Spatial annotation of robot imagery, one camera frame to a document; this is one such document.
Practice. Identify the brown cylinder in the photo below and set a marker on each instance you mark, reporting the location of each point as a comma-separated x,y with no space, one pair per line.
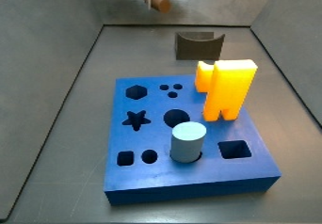
160,5

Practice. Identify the black curved holder stand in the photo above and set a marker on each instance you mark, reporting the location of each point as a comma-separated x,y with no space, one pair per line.
197,46

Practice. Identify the yellow arch-shaped block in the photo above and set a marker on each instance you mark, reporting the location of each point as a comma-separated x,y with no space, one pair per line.
224,82

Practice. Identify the light blue cylinder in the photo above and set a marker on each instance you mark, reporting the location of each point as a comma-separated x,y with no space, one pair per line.
187,140

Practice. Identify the blue shape sorter block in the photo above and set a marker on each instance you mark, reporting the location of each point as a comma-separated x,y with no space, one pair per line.
167,154

